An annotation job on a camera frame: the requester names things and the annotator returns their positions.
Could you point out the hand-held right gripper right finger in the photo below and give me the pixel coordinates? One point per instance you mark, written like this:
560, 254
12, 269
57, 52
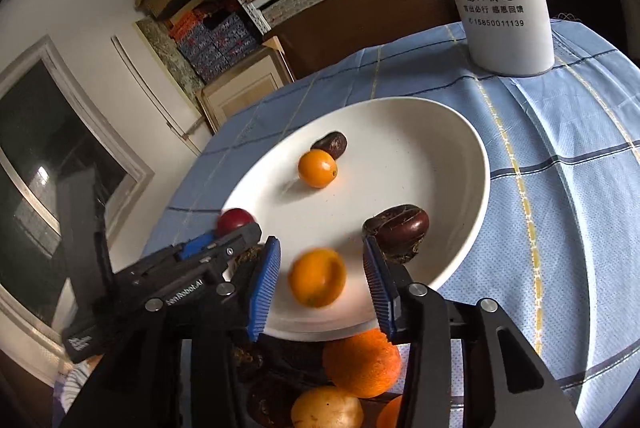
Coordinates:
377, 288

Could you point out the white framed window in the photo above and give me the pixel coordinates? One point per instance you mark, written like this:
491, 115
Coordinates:
50, 168

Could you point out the grey marble slab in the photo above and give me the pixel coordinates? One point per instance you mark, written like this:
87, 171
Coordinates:
170, 58

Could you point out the brown wooden board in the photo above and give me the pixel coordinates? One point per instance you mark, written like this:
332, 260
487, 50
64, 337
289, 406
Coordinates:
365, 18

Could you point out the stack of blue patterned boxes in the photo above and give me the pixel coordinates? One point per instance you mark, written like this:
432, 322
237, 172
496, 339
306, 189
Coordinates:
215, 43

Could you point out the dark red plum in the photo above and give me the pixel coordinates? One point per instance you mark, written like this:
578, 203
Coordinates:
232, 217

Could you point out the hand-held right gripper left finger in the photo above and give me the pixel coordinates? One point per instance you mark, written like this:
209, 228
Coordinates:
262, 293

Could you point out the orange patterned box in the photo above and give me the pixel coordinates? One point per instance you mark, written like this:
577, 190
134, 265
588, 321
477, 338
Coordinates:
185, 21

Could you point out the pale yellow tangerine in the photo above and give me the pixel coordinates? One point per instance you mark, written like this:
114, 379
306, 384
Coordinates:
327, 408

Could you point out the white plate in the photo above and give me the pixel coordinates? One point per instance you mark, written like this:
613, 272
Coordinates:
400, 158

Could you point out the light wood cabinet door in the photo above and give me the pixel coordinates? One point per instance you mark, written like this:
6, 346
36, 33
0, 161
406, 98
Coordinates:
245, 83

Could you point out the blue checked tablecloth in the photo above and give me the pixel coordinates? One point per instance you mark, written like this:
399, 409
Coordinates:
550, 208

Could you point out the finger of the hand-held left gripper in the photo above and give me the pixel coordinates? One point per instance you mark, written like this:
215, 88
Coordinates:
235, 240
197, 245

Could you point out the orange tangerine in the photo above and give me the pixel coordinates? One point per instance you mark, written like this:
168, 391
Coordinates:
392, 414
362, 363

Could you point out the small orange kumquat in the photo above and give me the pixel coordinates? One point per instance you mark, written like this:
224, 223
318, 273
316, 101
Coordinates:
317, 168
317, 278

